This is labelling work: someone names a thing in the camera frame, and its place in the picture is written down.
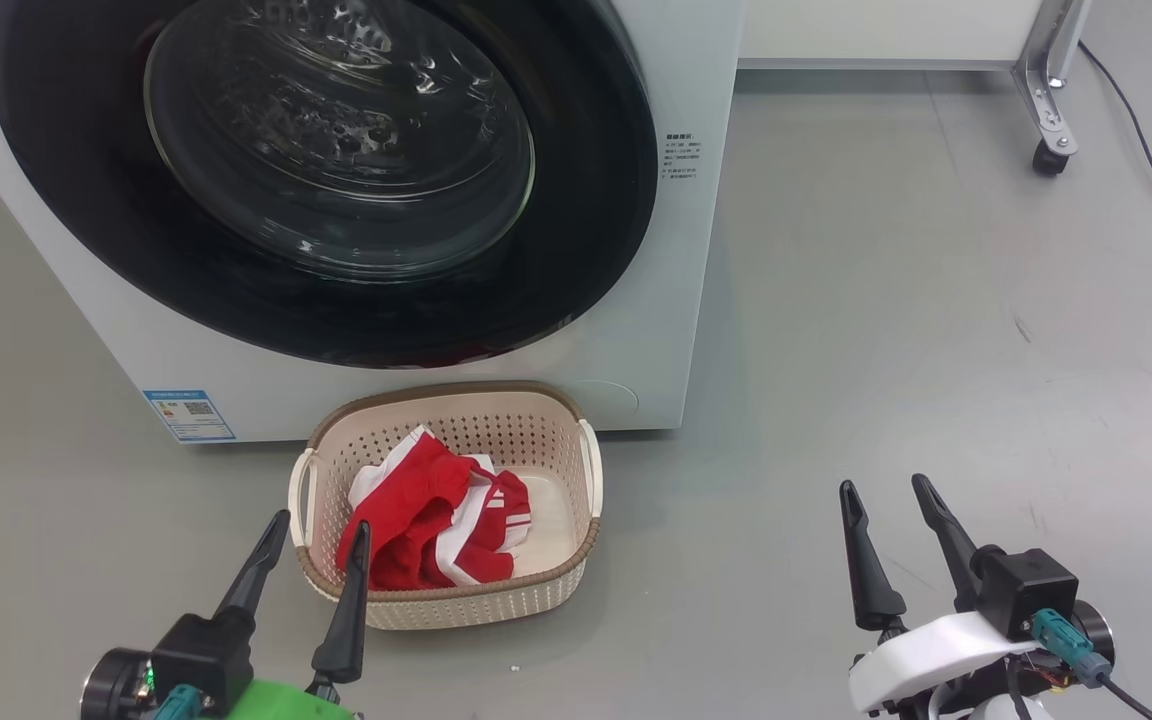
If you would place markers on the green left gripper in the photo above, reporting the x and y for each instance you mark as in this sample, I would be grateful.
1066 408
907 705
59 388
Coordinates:
276 703

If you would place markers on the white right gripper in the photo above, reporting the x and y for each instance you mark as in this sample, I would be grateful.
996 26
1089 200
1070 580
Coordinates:
936 655

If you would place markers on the red and white garment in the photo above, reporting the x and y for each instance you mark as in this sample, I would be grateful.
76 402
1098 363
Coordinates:
416 500

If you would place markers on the black round glass washer door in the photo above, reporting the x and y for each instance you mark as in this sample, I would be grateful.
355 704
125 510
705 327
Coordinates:
66 170

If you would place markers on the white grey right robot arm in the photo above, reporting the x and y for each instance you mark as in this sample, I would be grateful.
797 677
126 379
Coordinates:
1001 710

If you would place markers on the beige perforated laundry basket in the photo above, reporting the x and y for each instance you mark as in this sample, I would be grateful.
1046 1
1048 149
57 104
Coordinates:
536 440

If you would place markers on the white front-load washing machine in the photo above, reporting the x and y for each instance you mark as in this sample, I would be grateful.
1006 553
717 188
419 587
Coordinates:
626 330

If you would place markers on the blue energy label sticker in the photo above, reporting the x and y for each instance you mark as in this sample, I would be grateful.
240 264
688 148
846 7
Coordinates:
191 415

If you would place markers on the small printed text label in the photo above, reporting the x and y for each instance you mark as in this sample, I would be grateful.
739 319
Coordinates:
683 155

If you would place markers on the white panel board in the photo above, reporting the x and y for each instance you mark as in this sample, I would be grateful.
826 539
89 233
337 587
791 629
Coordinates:
886 30

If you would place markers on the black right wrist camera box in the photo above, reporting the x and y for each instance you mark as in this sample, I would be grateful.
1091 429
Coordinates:
1026 590

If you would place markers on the grey metal frame leg with caster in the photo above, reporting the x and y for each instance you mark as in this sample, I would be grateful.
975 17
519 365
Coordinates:
1041 90

